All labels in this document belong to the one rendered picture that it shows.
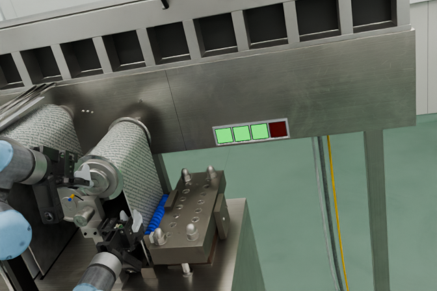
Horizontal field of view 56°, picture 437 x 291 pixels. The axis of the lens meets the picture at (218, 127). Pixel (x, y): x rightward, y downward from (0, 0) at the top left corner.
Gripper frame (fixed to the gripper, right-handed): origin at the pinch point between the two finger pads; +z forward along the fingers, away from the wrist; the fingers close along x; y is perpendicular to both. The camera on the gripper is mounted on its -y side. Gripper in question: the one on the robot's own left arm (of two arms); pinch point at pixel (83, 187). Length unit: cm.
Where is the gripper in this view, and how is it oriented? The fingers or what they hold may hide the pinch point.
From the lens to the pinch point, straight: 116.2
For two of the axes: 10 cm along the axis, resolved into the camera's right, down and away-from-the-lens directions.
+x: -9.7, 1.2, 2.2
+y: -0.5, -9.6, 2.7
